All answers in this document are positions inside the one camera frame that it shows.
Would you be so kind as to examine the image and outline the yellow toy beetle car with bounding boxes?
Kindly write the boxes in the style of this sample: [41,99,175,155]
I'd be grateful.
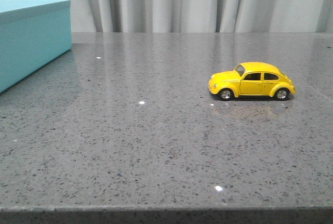
[208,62,296,101]

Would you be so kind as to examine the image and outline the light blue storage box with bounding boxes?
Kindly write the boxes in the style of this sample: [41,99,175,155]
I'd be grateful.
[1,0,72,91]

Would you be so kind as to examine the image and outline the grey pleated curtain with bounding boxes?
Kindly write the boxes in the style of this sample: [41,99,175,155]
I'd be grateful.
[71,0,332,33]

